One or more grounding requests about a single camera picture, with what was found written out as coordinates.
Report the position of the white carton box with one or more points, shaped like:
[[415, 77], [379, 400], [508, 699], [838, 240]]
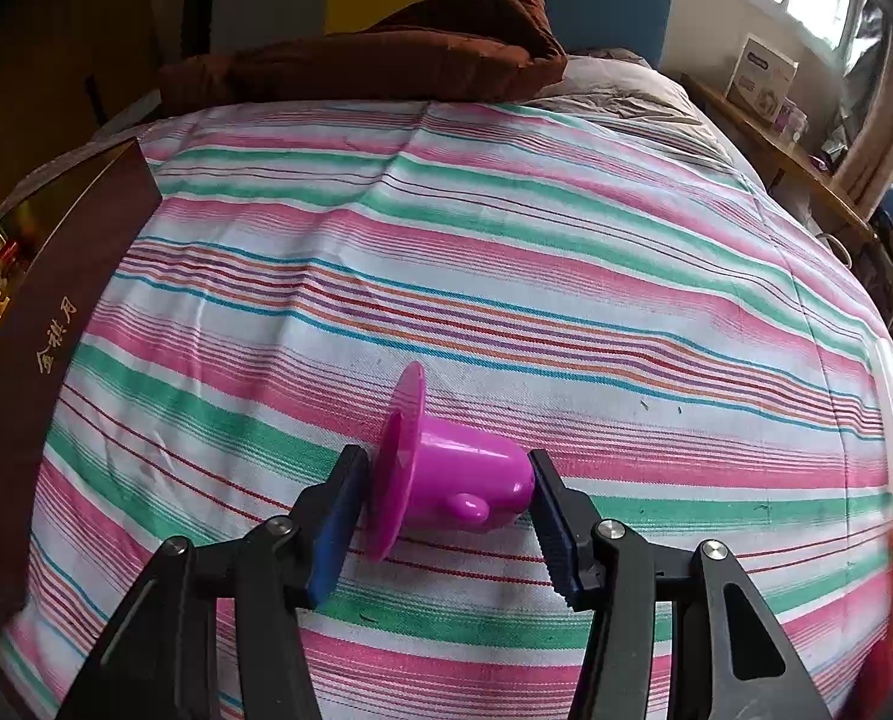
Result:
[[758, 79]]

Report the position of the wooden bedside table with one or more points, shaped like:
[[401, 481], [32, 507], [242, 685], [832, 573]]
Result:
[[806, 172]]

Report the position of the gold tin box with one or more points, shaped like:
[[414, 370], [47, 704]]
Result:
[[34, 360]]

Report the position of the striped bed quilt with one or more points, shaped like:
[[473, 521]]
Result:
[[566, 277]]

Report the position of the grey hanging cloth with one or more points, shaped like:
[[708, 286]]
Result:
[[866, 67]]

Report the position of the wooden wardrobe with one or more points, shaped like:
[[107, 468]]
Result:
[[56, 52]]

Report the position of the pink small jar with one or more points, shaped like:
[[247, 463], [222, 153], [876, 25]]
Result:
[[790, 120]]

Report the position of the grey pillow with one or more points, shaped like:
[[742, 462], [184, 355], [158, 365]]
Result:
[[626, 97]]

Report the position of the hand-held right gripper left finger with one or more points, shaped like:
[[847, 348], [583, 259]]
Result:
[[334, 532]]

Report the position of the magenta toy cup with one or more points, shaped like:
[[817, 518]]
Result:
[[454, 480]]

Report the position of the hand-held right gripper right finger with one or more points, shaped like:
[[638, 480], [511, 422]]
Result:
[[555, 540]]

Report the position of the red cloth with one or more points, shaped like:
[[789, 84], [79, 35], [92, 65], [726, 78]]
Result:
[[878, 682]]

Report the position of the brown blanket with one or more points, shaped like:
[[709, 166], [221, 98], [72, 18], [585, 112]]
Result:
[[379, 52]]

